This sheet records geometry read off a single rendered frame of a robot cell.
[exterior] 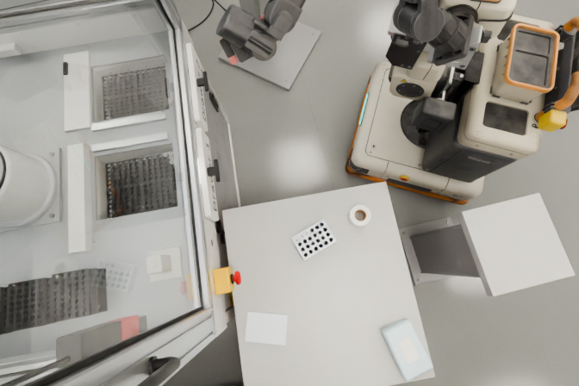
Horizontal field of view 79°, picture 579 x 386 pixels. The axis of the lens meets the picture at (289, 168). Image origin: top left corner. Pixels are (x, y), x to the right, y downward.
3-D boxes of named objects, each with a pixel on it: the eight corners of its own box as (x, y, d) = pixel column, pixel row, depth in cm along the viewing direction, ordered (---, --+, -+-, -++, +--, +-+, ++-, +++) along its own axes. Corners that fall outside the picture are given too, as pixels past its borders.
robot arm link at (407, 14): (455, 21, 82) (442, 15, 86) (430, -6, 77) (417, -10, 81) (426, 54, 86) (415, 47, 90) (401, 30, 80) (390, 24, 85)
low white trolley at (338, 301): (353, 211, 196) (386, 180, 122) (379, 330, 180) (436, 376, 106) (250, 229, 195) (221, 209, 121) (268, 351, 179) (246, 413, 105)
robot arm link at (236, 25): (295, 18, 72) (286, 9, 79) (248, -16, 66) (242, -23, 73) (264, 67, 76) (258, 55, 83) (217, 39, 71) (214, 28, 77)
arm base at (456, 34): (467, 57, 84) (475, 15, 87) (448, 38, 80) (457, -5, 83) (434, 66, 91) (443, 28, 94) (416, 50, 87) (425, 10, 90)
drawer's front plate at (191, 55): (199, 59, 130) (190, 41, 119) (208, 132, 123) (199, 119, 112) (195, 60, 130) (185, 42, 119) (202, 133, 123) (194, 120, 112)
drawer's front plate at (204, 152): (208, 138, 122) (200, 127, 111) (219, 221, 114) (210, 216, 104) (203, 139, 122) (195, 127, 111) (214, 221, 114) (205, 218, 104)
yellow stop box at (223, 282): (233, 265, 109) (229, 266, 102) (237, 289, 107) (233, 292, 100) (217, 269, 109) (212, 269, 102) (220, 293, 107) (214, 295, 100)
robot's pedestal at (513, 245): (449, 216, 194) (541, 189, 120) (469, 271, 186) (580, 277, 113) (396, 229, 193) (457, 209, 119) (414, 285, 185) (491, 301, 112)
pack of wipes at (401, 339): (379, 329, 110) (382, 332, 106) (406, 316, 111) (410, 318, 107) (402, 378, 106) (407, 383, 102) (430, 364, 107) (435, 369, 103)
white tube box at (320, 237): (322, 220, 119) (323, 218, 116) (335, 241, 117) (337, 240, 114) (291, 238, 118) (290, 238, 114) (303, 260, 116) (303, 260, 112)
